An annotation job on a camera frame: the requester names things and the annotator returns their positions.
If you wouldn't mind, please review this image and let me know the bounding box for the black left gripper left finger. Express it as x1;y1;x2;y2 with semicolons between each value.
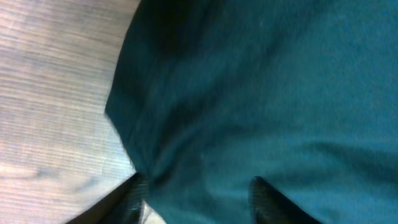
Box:
67;172;148;224

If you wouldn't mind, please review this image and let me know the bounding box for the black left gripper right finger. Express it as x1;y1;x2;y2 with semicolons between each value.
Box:
250;176;320;224

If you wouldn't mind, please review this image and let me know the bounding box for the black t-shirt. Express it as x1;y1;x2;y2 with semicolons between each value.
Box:
105;0;397;223

